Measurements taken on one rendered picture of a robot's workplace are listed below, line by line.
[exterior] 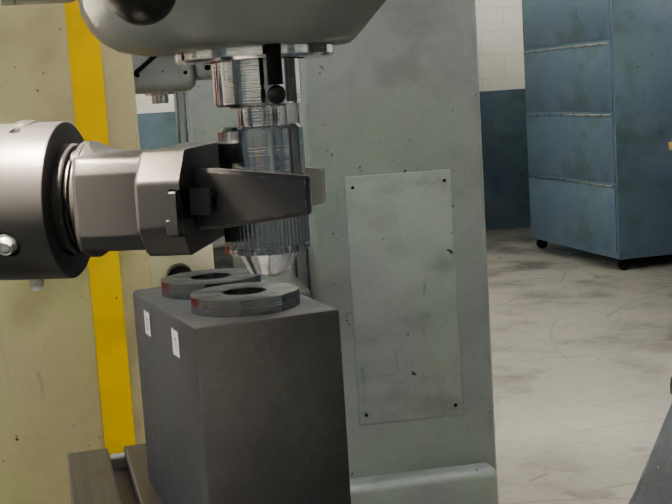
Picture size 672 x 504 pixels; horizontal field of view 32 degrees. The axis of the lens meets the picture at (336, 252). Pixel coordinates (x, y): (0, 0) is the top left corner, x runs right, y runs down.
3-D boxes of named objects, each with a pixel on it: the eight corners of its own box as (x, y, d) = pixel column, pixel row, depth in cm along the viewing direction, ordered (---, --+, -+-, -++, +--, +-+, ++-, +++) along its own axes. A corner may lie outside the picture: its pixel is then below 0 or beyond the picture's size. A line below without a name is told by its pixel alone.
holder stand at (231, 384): (211, 564, 92) (191, 311, 89) (147, 484, 112) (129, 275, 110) (354, 534, 96) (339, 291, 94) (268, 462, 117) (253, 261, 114)
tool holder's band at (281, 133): (215, 145, 67) (213, 127, 67) (297, 139, 67) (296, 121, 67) (220, 148, 62) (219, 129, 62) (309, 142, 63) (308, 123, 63)
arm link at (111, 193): (173, 114, 59) (-56, 125, 60) (186, 305, 60) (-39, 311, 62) (226, 108, 71) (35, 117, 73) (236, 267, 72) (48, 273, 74)
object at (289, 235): (222, 248, 68) (215, 145, 67) (304, 241, 68) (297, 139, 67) (229, 258, 63) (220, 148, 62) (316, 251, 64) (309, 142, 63)
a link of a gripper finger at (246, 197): (313, 224, 63) (198, 228, 64) (310, 163, 62) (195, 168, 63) (309, 228, 61) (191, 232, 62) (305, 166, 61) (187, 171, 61)
